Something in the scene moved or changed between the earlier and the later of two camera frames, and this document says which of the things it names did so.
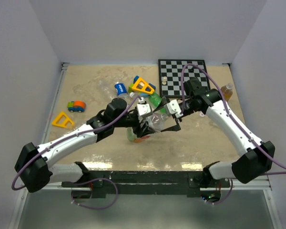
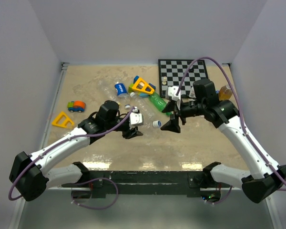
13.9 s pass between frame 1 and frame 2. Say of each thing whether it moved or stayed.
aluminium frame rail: stayed
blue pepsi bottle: stayed
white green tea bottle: moved
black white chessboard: stayed
